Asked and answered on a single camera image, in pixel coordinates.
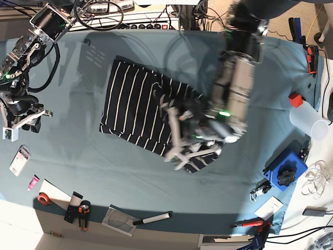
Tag pink tube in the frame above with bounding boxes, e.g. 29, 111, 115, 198
28, 175, 40, 191

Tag orange black pliers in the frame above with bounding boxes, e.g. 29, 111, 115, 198
78, 200, 91, 232

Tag white small booklet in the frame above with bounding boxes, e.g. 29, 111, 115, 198
254, 196, 283, 220

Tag grey flat device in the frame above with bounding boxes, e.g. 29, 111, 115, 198
302, 207, 326, 217

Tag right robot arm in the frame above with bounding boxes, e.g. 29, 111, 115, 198
1, 1, 75, 142

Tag silver carabiner pulley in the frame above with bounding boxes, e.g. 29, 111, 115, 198
249, 180, 272, 203

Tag black perforated plate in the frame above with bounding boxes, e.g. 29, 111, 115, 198
64, 192, 83, 224

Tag orange tape roll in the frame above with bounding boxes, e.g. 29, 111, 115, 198
37, 192, 51, 206

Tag red black clamp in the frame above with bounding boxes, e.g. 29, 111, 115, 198
303, 44, 319, 74

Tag red black screwdriver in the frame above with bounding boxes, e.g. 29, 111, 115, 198
227, 220, 264, 228

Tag teal table cloth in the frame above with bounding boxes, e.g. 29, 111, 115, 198
1, 30, 322, 234

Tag white packaged card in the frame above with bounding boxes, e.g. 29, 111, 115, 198
9, 145, 31, 177

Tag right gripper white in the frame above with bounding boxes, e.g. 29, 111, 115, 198
2, 108, 53, 142

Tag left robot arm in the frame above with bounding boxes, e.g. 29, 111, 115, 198
160, 1, 296, 170

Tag white paper sheet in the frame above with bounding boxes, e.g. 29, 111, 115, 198
40, 179, 71, 203

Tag white cable ties bundle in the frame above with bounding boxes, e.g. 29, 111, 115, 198
301, 160, 332, 200

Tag blue box with knob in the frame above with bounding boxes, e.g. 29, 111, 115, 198
263, 148, 308, 192

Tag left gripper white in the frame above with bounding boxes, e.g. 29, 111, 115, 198
164, 107, 221, 171

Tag black power strip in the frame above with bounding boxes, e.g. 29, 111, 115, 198
117, 23, 176, 30

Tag navy white striped t-shirt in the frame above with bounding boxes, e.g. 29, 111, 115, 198
99, 56, 206, 157

